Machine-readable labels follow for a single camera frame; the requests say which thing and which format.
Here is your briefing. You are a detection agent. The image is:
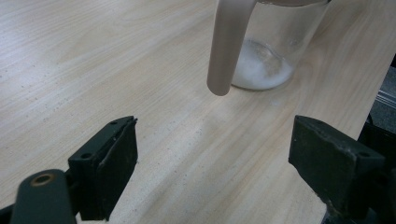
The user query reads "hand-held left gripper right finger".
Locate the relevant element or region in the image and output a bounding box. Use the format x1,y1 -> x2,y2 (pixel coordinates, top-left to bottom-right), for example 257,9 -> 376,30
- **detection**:
288,115 -> 387,219

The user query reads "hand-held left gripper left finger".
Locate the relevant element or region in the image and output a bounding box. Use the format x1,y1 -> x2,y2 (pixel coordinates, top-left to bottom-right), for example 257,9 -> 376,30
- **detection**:
67,115 -> 139,222

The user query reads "glass jar with beige collar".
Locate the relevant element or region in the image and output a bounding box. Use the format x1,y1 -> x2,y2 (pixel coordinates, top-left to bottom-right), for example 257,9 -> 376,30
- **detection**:
206,0 -> 332,97

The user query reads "white powder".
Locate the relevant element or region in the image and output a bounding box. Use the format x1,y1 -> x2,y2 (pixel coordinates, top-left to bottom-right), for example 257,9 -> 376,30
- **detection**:
232,38 -> 295,91

